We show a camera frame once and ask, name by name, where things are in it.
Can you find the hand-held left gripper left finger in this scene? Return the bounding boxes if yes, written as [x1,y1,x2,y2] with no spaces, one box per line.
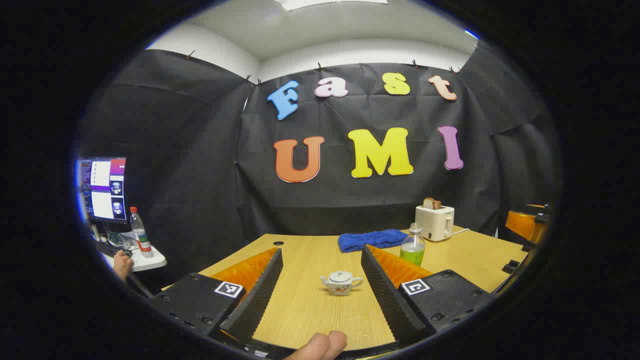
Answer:
[150,246,284,346]

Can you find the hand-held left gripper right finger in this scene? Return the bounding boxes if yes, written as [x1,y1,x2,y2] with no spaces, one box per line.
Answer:
[360,244,496,346]

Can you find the white ceramic teacup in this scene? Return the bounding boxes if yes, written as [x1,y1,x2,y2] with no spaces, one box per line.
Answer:
[320,271,364,297]

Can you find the green label water bottle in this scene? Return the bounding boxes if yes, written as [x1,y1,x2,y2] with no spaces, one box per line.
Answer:
[399,223,427,267]

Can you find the red cap plastic bottle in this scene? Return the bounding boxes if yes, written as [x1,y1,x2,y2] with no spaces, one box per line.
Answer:
[129,206,155,259]

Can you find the blue towel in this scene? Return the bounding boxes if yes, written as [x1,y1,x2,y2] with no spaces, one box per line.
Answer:
[337,229,410,253]

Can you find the white toaster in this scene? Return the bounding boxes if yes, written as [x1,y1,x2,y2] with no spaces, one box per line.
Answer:
[415,204,456,243]

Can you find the small white side table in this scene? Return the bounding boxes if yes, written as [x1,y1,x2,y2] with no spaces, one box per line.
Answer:
[100,244,168,272]

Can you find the black keyboard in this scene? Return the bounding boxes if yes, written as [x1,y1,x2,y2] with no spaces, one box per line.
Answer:
[96,241,133,259]

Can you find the black backdrop cloth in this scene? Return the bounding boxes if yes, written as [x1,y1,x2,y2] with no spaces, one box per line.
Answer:
[80,40,558,291]

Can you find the computer monitor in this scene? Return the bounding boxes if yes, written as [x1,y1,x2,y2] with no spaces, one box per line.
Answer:
[77,156,128,226]

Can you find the ceiling light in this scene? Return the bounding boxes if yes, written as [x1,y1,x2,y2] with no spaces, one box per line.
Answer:
[274,0,388,12]

